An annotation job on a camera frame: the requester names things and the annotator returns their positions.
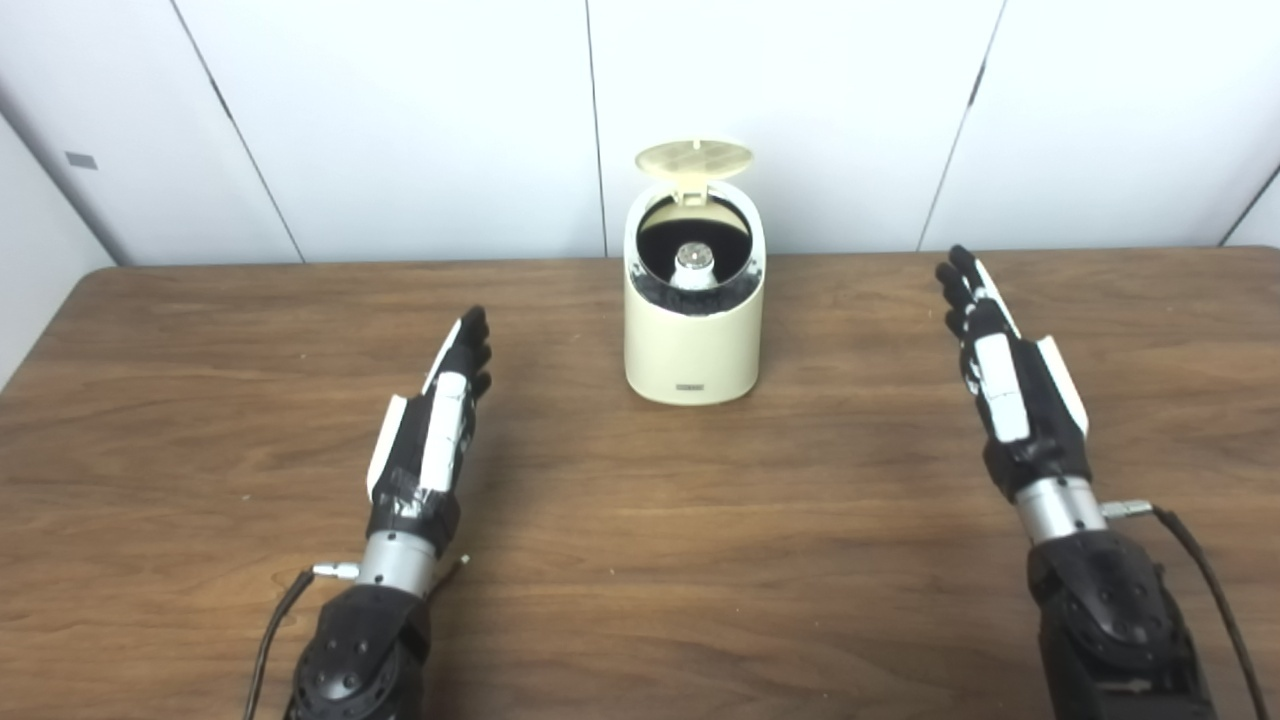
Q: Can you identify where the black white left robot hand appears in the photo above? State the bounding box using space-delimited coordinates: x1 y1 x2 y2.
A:
366 305 493 557

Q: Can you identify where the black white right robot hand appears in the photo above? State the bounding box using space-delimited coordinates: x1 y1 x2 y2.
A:
934 244 1093 502

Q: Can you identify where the small white plastic bottle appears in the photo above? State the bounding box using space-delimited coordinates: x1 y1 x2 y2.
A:
672 243 719 292

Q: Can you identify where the cream round bin lid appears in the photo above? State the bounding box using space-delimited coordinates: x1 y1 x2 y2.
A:
635 140 755 207

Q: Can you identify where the cream-colored round bin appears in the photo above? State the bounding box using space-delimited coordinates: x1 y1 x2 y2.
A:
623 180 767 406

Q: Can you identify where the black bin liner bag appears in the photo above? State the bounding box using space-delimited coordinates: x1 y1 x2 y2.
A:
632 198 761 317

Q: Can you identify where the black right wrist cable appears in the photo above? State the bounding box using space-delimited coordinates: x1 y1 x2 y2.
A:
1100 499 1270 720

